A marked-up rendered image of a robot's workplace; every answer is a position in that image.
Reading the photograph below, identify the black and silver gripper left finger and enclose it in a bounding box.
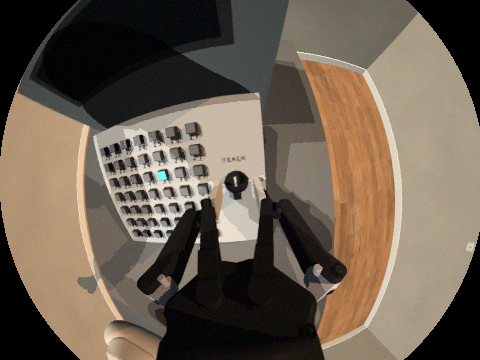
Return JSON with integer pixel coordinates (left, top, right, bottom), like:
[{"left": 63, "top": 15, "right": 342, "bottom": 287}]
[{"left": 137, "top": 180, "right": 223, "bottom": 310}]

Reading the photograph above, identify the grey machine cabinet with sloped keypad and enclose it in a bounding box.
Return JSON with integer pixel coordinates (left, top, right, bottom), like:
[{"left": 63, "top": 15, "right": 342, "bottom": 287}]
[{"left": 17, "top": 0, "right": 289, "bottom": 243}]

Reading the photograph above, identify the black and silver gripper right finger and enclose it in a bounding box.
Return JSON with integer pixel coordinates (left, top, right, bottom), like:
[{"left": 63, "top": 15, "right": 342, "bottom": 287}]
[{"left": 248, "top": 176, "right": 347, "bottom": 308}]

